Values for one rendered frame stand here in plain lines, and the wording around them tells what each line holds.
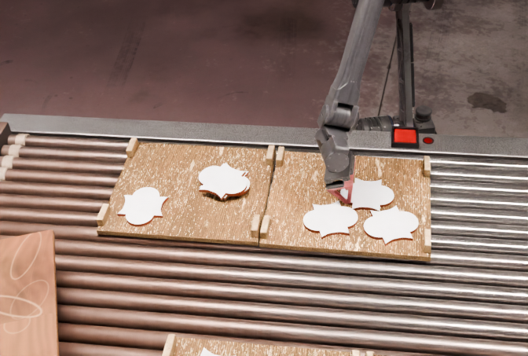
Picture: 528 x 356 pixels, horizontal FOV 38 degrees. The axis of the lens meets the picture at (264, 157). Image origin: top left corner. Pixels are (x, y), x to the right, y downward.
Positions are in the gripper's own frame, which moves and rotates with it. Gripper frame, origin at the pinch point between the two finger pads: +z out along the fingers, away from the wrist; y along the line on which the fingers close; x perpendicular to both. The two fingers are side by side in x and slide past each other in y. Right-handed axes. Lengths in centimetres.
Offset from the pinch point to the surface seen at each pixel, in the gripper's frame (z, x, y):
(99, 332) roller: -12, 50, -48
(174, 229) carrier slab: -11.3, 40.4, -16.9
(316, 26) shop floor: 75, 59, 240
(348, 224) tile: 0.6, -0.8, -11.4
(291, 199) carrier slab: -3.2, 13.8, -3.1
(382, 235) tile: 3.2, -8.7, -14.2
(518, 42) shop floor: 109, -47, 231
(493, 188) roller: 13.8, -34.6, 8.6
